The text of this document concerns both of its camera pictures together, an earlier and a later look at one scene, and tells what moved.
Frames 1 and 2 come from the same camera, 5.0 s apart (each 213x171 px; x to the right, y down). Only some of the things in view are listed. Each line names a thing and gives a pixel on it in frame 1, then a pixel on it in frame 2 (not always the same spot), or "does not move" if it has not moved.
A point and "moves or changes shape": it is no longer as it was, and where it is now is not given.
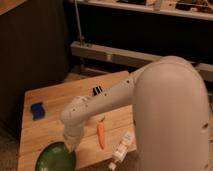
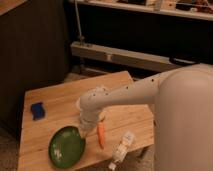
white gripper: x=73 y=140 → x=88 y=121
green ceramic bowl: x=56 y=157 moves or changes shape
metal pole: x=82 y=38 does not move
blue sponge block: x=38 y=111 does not move
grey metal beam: x=127 y=59 does not move
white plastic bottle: x=120 y=150 does not move
